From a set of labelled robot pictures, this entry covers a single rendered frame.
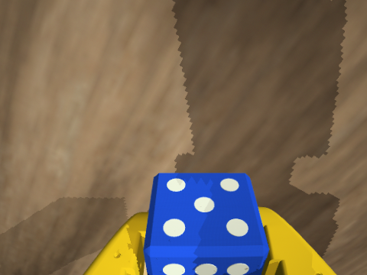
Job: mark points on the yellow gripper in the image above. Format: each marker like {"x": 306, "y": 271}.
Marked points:
{"x": 289, "y": 253}

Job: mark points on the blue die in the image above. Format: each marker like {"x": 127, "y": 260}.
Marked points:
{"x": 204, "y": 224}

